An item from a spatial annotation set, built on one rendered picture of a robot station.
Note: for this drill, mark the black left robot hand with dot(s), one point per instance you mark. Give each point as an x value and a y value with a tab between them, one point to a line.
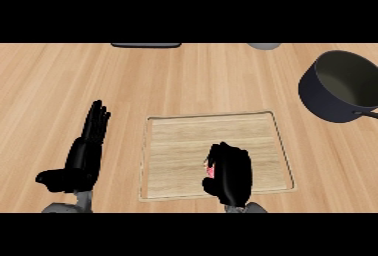
84	156

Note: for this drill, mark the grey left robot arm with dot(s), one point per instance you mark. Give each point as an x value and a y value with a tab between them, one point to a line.
74	204

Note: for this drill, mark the grey round object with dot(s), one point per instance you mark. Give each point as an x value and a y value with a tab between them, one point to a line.
264	46

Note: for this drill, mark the pink cupcake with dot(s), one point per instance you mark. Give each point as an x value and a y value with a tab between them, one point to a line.
210	171

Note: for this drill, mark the dark grey pot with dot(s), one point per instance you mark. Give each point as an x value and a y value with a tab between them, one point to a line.
340	87

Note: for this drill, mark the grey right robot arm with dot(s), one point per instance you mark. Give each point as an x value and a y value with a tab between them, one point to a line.
245	208

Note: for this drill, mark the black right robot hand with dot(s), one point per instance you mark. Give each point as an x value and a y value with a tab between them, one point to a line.
230	173

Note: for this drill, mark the pale wooden tray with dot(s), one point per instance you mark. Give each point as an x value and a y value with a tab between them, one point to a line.
216	153

